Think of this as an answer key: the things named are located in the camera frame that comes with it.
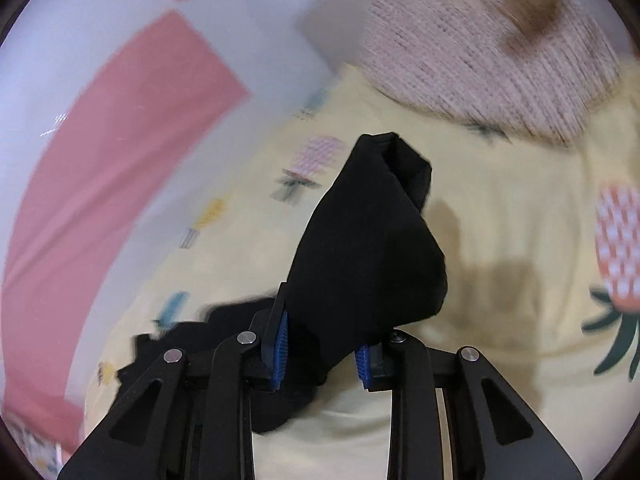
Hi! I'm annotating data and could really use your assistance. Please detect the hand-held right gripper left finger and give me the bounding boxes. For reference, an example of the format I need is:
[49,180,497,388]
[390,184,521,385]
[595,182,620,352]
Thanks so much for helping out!
[57,282,290,480]

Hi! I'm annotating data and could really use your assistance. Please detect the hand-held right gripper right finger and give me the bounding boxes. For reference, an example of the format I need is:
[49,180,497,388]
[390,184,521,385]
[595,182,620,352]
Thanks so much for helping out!
[354,329,584,480]

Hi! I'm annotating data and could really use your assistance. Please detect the black garment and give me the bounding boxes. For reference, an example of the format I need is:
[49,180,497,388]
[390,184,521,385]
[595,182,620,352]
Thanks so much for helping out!
[117,132,448,433]

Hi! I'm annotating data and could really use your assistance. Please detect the yellow pineapple print bed sheet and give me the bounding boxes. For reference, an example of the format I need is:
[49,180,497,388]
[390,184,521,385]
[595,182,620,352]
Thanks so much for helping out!
[82,62,640,480]

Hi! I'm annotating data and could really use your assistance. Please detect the brown wooden object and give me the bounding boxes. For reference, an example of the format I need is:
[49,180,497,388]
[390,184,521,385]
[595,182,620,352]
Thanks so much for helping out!
[472,0,565,52]

